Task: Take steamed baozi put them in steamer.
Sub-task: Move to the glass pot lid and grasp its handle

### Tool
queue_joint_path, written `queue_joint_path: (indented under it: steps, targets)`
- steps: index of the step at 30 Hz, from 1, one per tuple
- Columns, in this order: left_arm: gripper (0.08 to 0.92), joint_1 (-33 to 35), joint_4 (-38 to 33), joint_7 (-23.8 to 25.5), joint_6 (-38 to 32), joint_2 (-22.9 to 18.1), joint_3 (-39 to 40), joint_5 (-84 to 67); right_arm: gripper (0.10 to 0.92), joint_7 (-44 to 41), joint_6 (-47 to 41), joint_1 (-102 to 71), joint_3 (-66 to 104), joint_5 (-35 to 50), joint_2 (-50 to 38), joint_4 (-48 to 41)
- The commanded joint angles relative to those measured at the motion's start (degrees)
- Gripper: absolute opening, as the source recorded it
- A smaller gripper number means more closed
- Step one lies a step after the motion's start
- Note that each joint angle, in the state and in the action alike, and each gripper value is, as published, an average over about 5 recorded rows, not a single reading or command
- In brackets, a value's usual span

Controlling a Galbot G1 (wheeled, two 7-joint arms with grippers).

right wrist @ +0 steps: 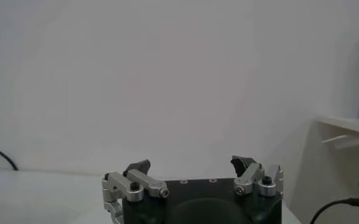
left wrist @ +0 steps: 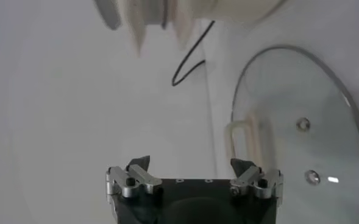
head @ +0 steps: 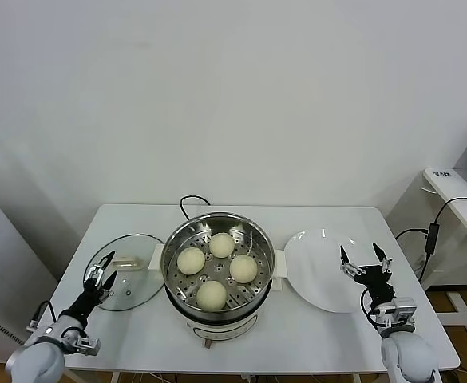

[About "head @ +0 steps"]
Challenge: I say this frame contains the white electric cooker base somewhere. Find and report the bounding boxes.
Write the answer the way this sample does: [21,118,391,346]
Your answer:
[148,242,288,349]

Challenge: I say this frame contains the black cooker power cord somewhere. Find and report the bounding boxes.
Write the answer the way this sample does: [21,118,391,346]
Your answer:
[178,194,211,221]

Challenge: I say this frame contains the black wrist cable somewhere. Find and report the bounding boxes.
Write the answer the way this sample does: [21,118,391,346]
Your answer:
[26,300,57,333]
[358,288,382,329]

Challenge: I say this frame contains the round glass pot lid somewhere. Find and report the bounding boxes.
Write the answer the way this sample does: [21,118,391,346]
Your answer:
[82,234,166,312]

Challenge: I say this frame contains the white oval plate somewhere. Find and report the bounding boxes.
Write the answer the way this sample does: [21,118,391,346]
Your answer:
[283,227,380,314]

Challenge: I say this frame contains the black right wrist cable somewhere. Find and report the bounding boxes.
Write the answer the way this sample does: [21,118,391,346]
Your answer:
[358,288,382,329]

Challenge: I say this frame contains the white cabinet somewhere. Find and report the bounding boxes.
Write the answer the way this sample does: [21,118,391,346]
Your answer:
[0,181,59,366]

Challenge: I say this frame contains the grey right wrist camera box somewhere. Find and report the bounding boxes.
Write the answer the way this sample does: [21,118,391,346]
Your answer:
[390,295,418,326]

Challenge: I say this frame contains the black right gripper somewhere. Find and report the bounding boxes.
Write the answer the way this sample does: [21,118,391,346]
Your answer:
[338,240,398,309]

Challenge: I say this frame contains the black laptop charger cable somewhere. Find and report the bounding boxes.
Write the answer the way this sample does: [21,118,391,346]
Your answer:
[394,194,467,282]

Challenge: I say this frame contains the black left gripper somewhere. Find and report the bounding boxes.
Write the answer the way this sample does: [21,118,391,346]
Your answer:
[65,250,120,321]

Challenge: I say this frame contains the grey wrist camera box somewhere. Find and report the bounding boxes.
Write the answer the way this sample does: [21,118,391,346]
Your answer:
[72,336,102,357]
[390,295,418,326]

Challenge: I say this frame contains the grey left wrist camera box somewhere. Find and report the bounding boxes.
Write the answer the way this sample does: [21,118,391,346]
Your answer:
[72,336,102,357]

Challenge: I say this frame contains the white side desk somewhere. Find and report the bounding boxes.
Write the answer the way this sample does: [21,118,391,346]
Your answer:
[420,166,467,349]

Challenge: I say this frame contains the perforated steel steamer basket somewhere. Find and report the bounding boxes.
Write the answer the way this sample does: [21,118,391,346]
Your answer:
[160,211,276,321]

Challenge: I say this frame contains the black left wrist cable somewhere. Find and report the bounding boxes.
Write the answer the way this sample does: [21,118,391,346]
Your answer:
[26,300,57,333]

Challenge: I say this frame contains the white steamed baozi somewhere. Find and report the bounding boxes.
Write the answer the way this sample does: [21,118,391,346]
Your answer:
[195,279,228,313]
[176,246,207,277]
[229,255,259,285]
[209,232,236,259]

